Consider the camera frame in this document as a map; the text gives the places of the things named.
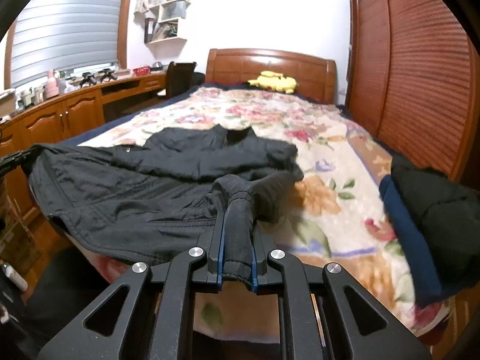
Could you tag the folded black garment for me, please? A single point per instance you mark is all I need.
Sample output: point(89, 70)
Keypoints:
point(447, 216)

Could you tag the wooden headboard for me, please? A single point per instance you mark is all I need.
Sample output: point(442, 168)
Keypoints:
point(316, 77)

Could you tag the pink bottle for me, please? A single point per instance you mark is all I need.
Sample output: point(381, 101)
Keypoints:
point(51, 88)

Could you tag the wooden desk cabinet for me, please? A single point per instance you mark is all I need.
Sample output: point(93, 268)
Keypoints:
point(70, 115)

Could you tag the black jacket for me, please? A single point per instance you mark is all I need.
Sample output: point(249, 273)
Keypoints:
point(148, 203)

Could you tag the wooden louvered wardrobe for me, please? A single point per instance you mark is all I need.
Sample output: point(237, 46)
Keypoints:
point(414, 84)

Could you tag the folded navy garment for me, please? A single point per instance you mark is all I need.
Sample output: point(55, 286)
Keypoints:
point(426, 282)

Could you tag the white wall shelf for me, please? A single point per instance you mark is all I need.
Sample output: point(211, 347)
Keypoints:
point(163, 20)

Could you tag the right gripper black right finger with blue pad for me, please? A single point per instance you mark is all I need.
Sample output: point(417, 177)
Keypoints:
point(259, 261)

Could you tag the yellow plush toy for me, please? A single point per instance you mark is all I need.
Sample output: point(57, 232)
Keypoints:
point(274, 81)

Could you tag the grey window blind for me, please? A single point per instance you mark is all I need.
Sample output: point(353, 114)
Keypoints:
point(62, 35)

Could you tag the dark wooden chair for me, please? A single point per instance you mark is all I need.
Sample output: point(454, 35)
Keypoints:
point(180, 78)

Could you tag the red basket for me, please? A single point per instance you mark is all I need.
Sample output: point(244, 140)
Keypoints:
point(141, 71)

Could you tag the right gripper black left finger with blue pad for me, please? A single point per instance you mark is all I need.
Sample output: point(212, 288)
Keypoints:
point(216, 251)

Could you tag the floral blanket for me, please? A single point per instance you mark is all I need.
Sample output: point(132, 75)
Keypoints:
point(336, 213)

